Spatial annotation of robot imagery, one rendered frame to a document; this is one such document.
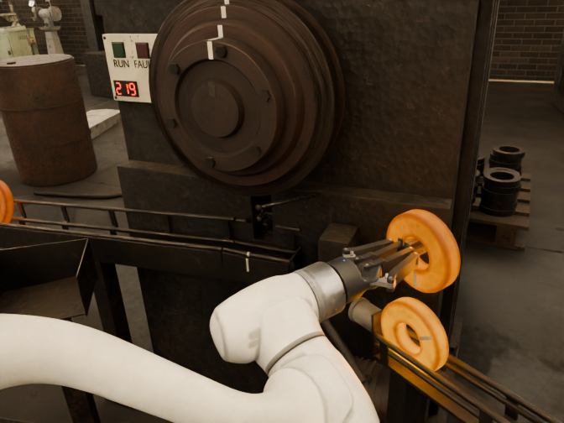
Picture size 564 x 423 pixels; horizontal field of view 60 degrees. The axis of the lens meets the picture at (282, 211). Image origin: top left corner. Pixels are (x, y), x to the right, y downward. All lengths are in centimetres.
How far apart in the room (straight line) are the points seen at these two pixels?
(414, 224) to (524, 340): 142
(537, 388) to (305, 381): 151
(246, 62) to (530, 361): 161
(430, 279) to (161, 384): 54
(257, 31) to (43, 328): 73
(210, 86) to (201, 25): 14
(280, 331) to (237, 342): 6
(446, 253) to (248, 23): 60
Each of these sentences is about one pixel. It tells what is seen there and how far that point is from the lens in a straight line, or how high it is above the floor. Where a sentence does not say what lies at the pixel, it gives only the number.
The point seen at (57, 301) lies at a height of 60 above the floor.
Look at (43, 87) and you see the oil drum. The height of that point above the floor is 72.
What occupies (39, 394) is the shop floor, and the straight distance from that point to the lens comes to 215.
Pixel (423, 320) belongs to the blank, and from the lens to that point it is 98.
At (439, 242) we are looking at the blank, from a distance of 88.
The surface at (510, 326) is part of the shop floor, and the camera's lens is 233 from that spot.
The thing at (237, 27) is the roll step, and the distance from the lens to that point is 107.
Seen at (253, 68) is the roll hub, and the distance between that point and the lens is 101.
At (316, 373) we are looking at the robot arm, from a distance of 66.
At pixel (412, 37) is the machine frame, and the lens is 115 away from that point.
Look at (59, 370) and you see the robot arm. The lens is 54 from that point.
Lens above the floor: 137
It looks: 26 degrees down
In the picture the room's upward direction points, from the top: 3 degrees counter-clockwise
